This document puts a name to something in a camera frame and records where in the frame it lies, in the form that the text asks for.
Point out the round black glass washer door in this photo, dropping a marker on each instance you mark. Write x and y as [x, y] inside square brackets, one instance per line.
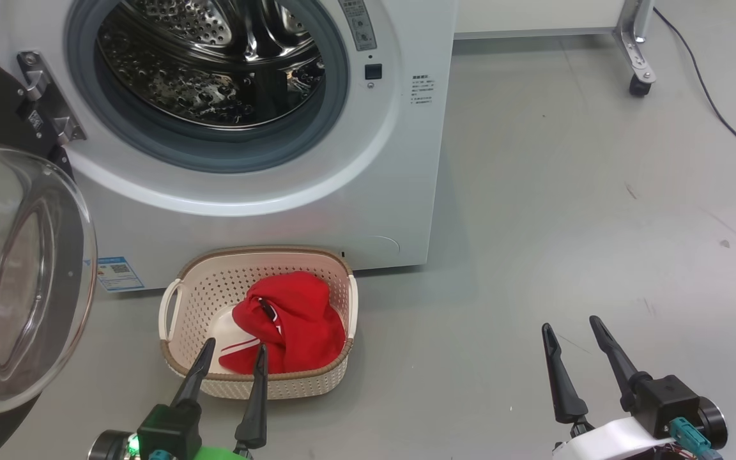
[23, 275]

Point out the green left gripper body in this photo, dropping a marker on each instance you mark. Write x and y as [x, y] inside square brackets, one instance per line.
[218, 453]

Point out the red garment with white stripes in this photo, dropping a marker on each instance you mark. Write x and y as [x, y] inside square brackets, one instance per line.
[298, 319]

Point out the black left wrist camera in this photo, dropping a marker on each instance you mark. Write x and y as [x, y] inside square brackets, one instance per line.
[167, 431]

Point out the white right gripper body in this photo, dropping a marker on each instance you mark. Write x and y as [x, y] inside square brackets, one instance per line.
[604, 444]

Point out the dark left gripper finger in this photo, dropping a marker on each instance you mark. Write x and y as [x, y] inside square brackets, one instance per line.
[195, 377]
[256, 409]

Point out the metal table leg with caster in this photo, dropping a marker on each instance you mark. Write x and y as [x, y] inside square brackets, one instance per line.
[636, 51]

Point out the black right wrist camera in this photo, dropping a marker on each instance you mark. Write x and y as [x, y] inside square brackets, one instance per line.
[671, 402]

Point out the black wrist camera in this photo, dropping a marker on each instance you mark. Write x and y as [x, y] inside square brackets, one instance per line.
[671, 402]
[167, 431]

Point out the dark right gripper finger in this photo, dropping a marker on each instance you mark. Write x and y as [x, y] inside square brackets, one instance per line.
[617, 364]
[559, 383]

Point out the blue white energy label sticker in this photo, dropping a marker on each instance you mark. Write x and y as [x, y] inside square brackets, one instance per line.
[119, 273]

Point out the cream perforated laundry basket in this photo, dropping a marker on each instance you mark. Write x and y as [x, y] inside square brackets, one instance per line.
[202, 300]

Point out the white washing machine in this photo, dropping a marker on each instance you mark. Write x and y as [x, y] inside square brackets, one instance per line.
[393, 160]

